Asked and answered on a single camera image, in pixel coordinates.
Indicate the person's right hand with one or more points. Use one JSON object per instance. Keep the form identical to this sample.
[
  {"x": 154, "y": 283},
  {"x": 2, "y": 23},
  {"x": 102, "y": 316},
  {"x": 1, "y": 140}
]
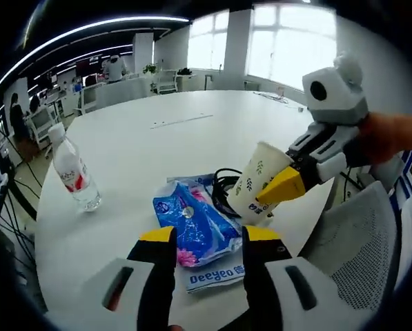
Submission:
[{"x": 385, "y": 138}]

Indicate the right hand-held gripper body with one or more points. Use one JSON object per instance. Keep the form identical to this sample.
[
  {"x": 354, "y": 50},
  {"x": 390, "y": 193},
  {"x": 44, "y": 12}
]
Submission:
[{"x": 340, "y": 100}]

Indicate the clear plastic water bottle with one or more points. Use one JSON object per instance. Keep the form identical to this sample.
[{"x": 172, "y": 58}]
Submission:
[{"x": 72, "y": 169}]

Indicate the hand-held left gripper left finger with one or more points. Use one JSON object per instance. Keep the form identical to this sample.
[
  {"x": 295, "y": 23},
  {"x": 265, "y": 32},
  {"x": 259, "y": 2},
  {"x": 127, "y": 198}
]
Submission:
[{"x": 154, "y": 282}]

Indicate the white round table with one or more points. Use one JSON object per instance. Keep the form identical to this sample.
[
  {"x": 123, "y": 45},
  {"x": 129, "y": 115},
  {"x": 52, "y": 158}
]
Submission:
[{"x": 140, "y": 155}]

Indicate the black tripod stand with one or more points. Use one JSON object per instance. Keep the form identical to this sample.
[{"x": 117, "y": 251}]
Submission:
[{"x": 5, "y": 207}]

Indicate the grey mesh office chair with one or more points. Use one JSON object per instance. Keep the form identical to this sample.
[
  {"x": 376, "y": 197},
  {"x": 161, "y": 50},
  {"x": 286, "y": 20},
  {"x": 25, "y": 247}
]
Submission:
[{"x": 357, "y": 248}]

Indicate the green potted plant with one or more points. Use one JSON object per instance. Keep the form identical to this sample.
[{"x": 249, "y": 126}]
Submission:
[{"x": 150, "y": 69}]

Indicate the white paper cup green print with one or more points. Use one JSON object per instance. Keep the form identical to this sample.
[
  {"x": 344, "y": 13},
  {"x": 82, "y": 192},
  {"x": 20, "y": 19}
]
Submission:
[{"x": 254, "y": 176}]

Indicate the white wipes package blue lid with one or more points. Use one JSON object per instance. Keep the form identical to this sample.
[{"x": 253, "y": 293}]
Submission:
[{"x": 212, "y": 277}]

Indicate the person's left hand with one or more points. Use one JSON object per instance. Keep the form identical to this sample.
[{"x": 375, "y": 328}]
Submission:
[{"x": 175, "y": 324}]

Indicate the white office chair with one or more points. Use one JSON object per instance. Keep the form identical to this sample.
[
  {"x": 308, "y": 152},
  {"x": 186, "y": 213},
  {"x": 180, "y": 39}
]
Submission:
[
  {"x": 43, "y": 127},
  {"x": 166, "y": 82}
]

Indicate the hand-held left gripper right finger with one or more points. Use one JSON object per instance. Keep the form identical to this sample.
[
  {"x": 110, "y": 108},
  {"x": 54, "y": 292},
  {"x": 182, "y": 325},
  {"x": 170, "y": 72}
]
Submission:
[{"x": 264, "y": 286}]

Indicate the blue floral tissue packet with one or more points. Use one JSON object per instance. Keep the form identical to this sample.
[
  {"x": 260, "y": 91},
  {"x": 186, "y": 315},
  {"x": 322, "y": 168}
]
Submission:
[{"x": 195, "y": 227}]

